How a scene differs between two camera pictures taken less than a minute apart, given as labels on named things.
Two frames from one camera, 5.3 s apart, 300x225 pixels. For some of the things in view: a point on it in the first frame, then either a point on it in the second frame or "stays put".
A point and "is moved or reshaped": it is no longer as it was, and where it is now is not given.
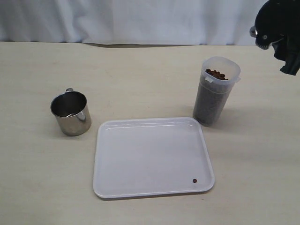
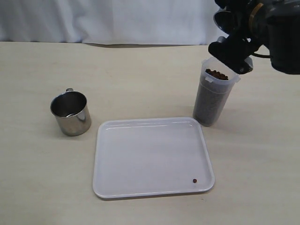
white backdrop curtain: [130, 22] stays put
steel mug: [253, 31] is moved or reshaped
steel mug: [71, 109] stays put
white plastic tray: [148, 156] stays put
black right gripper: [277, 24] -> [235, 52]
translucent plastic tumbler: [220, 75] stays put
